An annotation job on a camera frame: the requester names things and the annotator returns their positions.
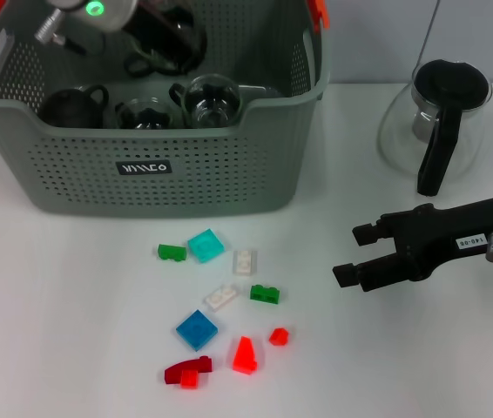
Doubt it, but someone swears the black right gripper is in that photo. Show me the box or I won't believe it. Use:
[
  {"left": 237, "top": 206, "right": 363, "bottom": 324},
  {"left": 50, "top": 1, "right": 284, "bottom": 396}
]
[{"left": 332, "top": 191, "right": 493, "bottom": 293}]

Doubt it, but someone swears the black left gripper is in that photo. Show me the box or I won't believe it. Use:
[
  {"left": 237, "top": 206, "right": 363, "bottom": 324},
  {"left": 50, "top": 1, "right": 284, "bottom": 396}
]
[{"left": 124, "top": 0, "right": 199, "bottom": 31}]

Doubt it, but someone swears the glass teacup black holder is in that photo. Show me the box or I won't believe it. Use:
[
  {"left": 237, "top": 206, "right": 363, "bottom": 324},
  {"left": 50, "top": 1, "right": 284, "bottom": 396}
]
[
  {"left": 123, "top": 17, "right": 208, "bottom": 78},
  {"left": 114, "top": 98, "right": 173, "bottom": 131},
  {"left": 168, "top": 73, "right": 247, "bottom": 130}
]

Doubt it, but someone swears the grey perforated storage bin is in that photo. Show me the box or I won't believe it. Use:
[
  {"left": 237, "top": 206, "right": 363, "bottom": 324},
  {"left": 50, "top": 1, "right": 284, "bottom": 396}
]
[{"left": 0, "top": 0, "right": 331, "bottom": 219}]

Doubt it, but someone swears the green toy brick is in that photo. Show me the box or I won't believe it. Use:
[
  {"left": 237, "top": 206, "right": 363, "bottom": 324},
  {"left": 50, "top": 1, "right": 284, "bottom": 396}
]
[
  {"left": 249, "top": 284, "right": 282, "bottom": 305},
  {"left": 158, "top": 243, "right": 188, "bottom": 262}
]

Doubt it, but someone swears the small red toy brick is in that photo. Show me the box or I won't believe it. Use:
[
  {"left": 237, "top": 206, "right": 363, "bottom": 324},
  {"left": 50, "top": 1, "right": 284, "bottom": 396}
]
[{"left": 268, "top": 327, "right": 291, "bottom": 347}]

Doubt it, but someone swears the white toy plate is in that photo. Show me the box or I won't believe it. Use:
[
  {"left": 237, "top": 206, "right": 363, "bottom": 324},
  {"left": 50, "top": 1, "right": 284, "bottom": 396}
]
[
  {"left": 205, "top": 283, "right": 238, "bottom": 311},
  {"left": 232, "top": 249, "right": 259, "bottom": 277}
]

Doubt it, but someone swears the dark clay teapot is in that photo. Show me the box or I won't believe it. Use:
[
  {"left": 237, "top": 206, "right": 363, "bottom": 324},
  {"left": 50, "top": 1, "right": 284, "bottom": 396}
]
[{"left": 37, "top": 83, "right": 111, "bottom": 130}]

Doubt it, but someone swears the red-orange slope brick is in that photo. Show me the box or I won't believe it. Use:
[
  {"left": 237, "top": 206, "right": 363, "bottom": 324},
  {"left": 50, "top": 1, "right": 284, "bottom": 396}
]
[{"left": 232, "top": 335, "right": 260, "bottom": 374}]

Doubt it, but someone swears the clear cyan toy tile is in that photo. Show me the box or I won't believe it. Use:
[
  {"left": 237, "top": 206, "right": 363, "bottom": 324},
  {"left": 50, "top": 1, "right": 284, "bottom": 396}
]
[{"left": 187, "top": 228, "right": 226, "bottom": 266}]

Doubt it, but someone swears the blue toy tile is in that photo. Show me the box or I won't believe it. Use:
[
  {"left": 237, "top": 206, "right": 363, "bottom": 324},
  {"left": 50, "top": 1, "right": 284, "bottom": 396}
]
[{"left": 175, "top": 309, "right": 219, "bottom": 352}]

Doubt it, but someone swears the dark red arch brick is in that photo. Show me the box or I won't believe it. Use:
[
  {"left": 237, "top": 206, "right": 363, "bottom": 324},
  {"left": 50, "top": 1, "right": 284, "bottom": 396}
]
[{"left": 164, "top": 355, "right": 214, "bottom": 385}]

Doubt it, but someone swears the left wrist plug cable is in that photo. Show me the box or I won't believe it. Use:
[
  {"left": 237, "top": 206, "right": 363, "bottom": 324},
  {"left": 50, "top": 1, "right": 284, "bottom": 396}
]
[{"left": 52, "top": 30, "right": 89, "bottom": 57}]

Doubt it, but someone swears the glass teapot black handle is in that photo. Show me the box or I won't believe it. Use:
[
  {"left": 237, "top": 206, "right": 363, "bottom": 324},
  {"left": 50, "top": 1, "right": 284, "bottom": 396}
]
[{"left": 377, "top": 58, "right": 493, "bottom": 198}]

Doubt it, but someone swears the thin grey background cable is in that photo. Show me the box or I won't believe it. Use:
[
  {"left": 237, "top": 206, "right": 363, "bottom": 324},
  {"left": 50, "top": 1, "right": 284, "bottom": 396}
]
[{"left": 419, "top": 0, "right": 442, "bottom": 66}]

